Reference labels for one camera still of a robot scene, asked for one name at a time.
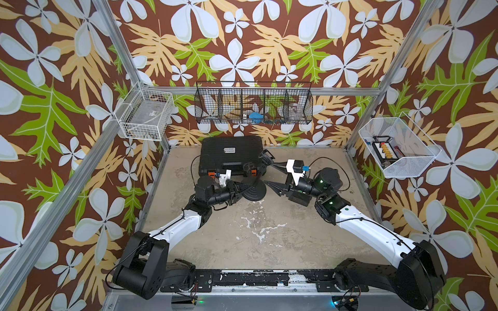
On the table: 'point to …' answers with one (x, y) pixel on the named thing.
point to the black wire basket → (253, 103)
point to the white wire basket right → (401, 149)
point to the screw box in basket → (385, 151)
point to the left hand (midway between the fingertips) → (252, 185)
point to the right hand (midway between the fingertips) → (268, 172)
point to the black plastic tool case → (232, 155)
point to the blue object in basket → (256, 116)
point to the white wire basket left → (146, 113)
